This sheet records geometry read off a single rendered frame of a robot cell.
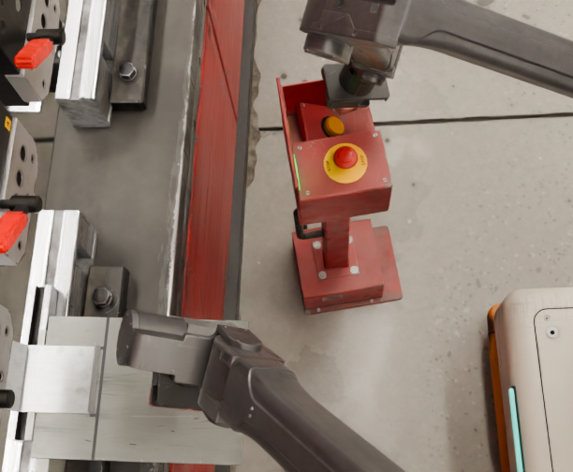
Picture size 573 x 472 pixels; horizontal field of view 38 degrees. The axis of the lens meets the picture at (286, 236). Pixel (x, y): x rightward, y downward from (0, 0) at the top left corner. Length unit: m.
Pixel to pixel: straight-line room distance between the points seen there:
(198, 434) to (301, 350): 1.05
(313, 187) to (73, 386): 0.52
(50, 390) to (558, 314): 1.14
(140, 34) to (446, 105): 1.14
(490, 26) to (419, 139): 1.49
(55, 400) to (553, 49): 0.72
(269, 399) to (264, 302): 1.41
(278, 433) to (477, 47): 0.39
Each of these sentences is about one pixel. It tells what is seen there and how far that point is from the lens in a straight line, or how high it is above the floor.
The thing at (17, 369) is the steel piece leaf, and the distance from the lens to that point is 1.12.
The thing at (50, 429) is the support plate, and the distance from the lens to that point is 1.11.
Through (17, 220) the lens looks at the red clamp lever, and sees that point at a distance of 0.86.
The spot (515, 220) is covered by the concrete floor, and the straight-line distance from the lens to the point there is 2.22.
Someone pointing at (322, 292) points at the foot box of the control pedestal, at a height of 0.12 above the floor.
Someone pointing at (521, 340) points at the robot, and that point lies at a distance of 1.85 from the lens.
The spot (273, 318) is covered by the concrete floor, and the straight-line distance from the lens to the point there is 2.11.
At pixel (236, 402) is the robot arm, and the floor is 1.30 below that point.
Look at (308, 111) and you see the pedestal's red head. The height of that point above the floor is 0.74.
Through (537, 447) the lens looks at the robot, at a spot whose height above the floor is 0.28.
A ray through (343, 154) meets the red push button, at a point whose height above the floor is 0.81.
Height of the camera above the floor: 2.04
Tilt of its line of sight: 71 degrees down
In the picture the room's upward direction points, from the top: 10 degrees counter-clockwise
